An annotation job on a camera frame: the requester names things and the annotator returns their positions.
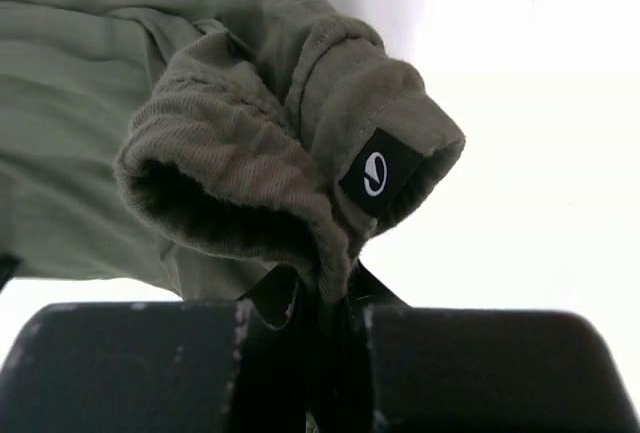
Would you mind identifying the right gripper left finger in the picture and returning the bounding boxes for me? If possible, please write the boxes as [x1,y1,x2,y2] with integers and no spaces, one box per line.
[1,267,305,432]

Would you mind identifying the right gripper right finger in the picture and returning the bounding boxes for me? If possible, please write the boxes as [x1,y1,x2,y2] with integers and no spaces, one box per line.
[344,267,639,432]

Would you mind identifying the olive green shorts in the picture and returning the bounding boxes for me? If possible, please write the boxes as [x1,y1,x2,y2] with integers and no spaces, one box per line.
[1,0,465,330]

